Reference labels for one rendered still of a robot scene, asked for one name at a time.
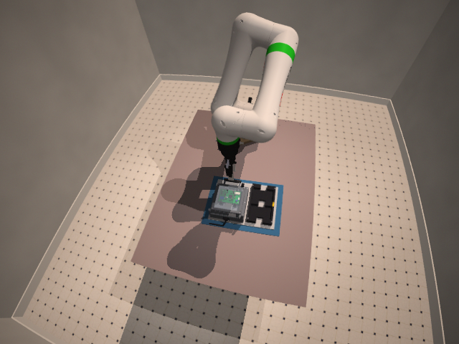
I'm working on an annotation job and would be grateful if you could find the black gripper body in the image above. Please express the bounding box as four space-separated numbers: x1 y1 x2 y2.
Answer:
221 150 238 163

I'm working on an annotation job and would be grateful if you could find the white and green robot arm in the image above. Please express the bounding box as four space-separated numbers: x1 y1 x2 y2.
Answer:
211 12 298 153

